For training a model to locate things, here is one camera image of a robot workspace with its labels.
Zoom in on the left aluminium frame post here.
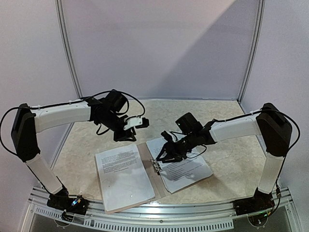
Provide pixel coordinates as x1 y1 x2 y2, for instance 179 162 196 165
55 0 85 104

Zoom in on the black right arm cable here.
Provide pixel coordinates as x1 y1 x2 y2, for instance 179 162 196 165
169 108 301 201

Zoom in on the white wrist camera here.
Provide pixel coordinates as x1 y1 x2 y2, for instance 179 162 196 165
161 131 178 142
124 116 149 131

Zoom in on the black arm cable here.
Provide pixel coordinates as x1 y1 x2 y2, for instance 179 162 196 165
0 90 147 155
169 108 301 201

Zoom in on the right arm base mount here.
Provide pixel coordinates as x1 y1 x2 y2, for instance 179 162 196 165
232 191 276 216

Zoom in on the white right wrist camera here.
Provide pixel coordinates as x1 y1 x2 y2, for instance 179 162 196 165
161 131 178 142

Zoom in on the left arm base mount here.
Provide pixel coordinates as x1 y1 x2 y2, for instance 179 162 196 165
47 192 89 222

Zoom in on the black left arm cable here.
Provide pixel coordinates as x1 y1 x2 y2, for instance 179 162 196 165
0 90 147 155

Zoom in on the right aluminium frame post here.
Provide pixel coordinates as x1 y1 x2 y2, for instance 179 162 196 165
237 0 265 104

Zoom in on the aluminium frame post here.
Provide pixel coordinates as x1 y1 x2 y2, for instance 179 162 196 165
55 0 85 104
237 0 265 104

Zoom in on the white paper stack remainder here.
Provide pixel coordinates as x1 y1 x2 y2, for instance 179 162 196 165
145 138 213 197

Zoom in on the brown plastic folder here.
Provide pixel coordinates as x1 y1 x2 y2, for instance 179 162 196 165
105 142 174 215

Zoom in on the metal folder clip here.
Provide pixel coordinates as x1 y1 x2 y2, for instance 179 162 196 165
150 158 162 175

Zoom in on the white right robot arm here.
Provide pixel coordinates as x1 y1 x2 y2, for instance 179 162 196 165
155 102 296 211

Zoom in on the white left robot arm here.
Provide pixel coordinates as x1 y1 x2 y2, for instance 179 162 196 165
11 89 143 210

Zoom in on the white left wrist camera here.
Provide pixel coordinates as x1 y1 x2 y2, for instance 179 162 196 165
124 116 149 131

